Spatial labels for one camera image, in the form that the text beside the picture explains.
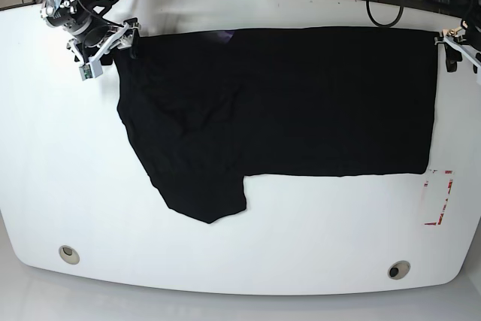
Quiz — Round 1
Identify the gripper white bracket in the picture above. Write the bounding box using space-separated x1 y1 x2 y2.
434 26 480 85
66 18 141 80

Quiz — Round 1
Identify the black t-shirt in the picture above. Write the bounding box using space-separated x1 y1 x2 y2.
113 27 438 223

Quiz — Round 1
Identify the red tape marking rectangle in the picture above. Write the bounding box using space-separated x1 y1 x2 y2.
420 169 454 226

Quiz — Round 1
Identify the left table grommet hole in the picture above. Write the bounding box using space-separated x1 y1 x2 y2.
59 245 80 265

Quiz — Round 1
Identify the table grommet hole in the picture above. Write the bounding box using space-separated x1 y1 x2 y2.
388 260 410 280
59 245 80 265

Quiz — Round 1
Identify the right table grommet hole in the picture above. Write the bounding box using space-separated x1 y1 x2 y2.
388 260 410 280

